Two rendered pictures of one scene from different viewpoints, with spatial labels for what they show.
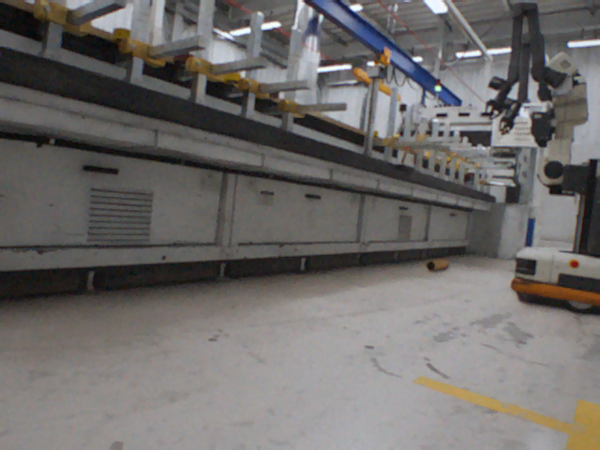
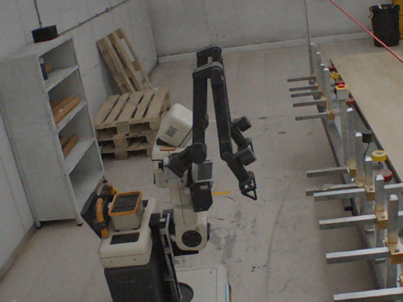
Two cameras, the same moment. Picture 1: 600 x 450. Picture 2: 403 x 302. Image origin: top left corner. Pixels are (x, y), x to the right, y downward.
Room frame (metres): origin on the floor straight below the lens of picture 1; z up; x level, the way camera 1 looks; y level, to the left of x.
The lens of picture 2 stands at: (4.63, -2.43, 2.11)
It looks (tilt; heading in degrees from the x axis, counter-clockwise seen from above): 22 degrees down; 152
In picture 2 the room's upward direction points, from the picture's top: 10 degrees counter-clockwise
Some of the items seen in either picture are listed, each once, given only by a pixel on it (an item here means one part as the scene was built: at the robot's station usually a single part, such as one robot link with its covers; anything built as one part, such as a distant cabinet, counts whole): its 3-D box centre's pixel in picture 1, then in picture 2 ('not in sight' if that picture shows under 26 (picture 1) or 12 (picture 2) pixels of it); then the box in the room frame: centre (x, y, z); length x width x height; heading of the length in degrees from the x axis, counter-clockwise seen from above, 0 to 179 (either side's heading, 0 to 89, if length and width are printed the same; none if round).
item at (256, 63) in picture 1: (217, 69); (316, 92); (1.53, 0.34, 0.83); 0.43 x 0.03 x 0.04; 53
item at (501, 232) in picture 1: (458, 175); not in sight; (5.57, -1.95, 0.95); 1.65 x 0.70 x 1.90; 53
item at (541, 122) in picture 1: (544, 125); (199, 180); (2.50, -1.35, 0.99); 0.28 x 0.16 x 0.22; 147
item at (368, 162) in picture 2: (420, 149); (369, 202); (3.13, -0.80, 0.86); 0.04 x 0.04 x 0.48; 53
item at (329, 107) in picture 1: (303, 109); (323, 115); (1.93, 0.04, 0.81); 0.43 x 0.03 x 0.04; 53
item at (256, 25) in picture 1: (250, 73); (325, 93); (1.73, 0.25, 0.88); 0.04 x 0.04 x 0.48; 53
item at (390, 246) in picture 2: not in sight; (393, 248); (3.55, -1.11, 0.95); 0.14 x 0.06 x 0.05; 143
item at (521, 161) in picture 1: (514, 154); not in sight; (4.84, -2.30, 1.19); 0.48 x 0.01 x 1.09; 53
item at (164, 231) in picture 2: (562, 179); (186, 229); (2.38, -1.42, 0.68); 0.28 x 0.27 x 0.25; 147
